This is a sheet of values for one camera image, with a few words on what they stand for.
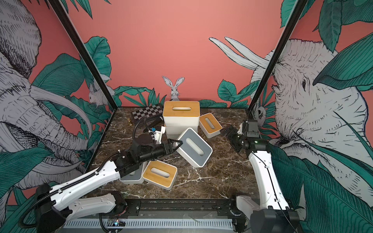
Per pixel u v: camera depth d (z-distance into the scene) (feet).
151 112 3.72
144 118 3.60
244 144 1.73
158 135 2.13
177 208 2.47
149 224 2.30
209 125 3.51
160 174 2.73
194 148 2.40
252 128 1.85
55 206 1.28
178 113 2.62
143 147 1.71
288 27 2.50
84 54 2.82
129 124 3.54
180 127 2.93
